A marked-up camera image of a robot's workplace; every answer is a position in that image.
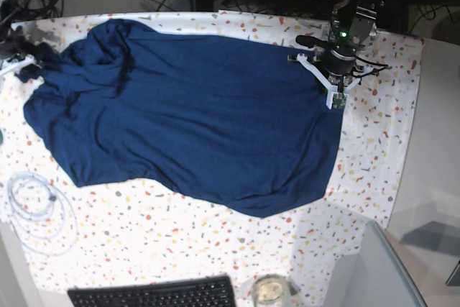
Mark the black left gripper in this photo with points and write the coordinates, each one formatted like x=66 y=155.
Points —
x=338 y=61

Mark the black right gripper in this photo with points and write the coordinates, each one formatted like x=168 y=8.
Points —
x=16 y=45

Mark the dark blue t-shirt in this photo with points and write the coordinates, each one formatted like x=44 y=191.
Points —
x=228 y=121

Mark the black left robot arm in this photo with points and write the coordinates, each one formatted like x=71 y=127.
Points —
x=352 y=26

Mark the terrazzo patterned table cloth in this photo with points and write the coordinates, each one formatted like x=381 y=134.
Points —
x=139 y=232

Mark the clear glass jar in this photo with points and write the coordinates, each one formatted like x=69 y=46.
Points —
x=271 y=291

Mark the black computer keyboard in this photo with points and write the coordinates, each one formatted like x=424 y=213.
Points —
x=203 y=292

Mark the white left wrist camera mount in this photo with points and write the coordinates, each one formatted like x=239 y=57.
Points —
x=337 y=86

